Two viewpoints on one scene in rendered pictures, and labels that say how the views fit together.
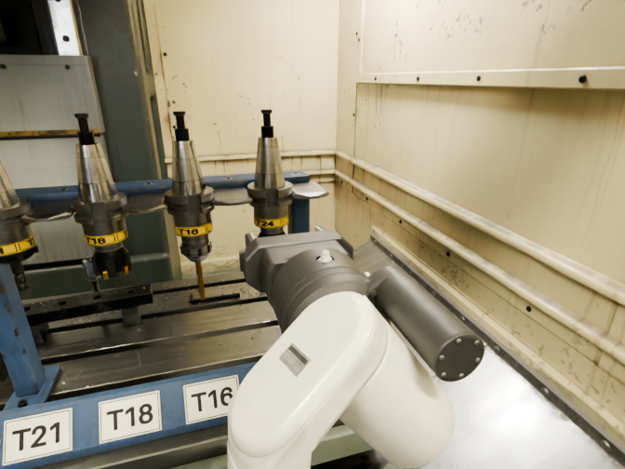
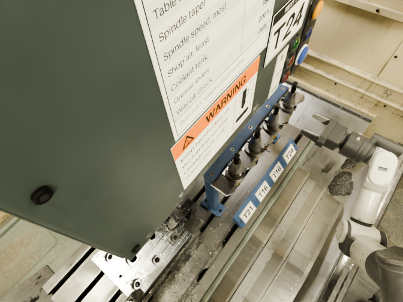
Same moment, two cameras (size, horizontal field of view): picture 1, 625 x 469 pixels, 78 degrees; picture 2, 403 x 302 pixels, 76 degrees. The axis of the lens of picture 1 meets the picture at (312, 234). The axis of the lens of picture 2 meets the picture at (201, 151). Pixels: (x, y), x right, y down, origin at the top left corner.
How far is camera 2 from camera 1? 89 cm
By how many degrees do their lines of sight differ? 43
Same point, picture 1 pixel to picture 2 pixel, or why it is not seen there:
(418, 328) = (394, 150)
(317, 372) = (391, 169)
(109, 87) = not seen: hidden behind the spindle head
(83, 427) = (255, 202)
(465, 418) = (318, 126)
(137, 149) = not seen: hidden behind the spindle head
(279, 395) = (384, 175)
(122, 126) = not seen: hidden behind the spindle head
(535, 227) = (342, 57)
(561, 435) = (348, 119)
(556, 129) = (359, 23)
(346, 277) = (370, 143)
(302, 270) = (356, 145)
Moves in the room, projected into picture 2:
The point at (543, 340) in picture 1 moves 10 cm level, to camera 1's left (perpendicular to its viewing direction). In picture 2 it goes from (340, 92) to (326, 102)
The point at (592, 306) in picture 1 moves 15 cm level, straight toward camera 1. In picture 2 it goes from (363, 82) to (371, 108)
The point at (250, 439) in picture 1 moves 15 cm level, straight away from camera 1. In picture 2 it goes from (384, 184) to (338, 156)
